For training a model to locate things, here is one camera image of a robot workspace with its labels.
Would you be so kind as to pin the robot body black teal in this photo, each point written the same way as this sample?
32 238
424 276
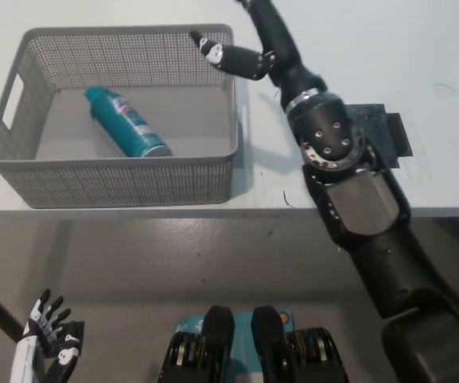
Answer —
217 359

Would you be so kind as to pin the grey perforated plastic basket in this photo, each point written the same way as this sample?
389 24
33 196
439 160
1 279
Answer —
113 183

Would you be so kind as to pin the black tape patch on table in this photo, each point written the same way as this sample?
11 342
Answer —
377 119

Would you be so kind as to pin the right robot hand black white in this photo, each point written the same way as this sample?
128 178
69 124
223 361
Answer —
281 44

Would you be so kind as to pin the teal air freshener spray can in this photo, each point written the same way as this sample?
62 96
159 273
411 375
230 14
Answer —
133 123

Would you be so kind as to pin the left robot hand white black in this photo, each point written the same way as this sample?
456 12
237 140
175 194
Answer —
33 351

